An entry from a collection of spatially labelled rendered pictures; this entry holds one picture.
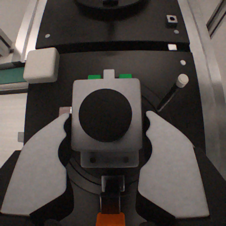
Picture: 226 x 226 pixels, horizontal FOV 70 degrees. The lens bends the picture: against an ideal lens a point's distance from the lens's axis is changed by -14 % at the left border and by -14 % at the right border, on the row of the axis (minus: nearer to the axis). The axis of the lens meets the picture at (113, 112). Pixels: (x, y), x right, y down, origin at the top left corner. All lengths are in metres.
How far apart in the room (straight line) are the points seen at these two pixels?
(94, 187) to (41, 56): 0.18
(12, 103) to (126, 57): 0.21
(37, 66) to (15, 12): 0.34
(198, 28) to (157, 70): 0.12
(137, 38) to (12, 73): 0.21
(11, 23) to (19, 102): 0.28
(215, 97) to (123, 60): 0.14
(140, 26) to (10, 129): 0.27
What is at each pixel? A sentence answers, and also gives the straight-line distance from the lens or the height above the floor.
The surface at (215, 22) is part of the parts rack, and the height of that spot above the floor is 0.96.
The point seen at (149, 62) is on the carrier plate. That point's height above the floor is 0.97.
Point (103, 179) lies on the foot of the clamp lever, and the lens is 0.20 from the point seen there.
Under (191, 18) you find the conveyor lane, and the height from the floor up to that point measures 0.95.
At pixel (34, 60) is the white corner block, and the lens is 0.26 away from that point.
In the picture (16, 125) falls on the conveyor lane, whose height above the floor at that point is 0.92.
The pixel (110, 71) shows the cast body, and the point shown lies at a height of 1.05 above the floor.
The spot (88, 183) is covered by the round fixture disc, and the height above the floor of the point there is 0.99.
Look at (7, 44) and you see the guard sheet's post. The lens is 0.34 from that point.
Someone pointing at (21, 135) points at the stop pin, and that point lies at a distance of 0.26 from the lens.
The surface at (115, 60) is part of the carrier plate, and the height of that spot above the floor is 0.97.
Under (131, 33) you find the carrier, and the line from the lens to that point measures 0.28.
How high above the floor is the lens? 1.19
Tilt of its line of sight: 77 degrees down
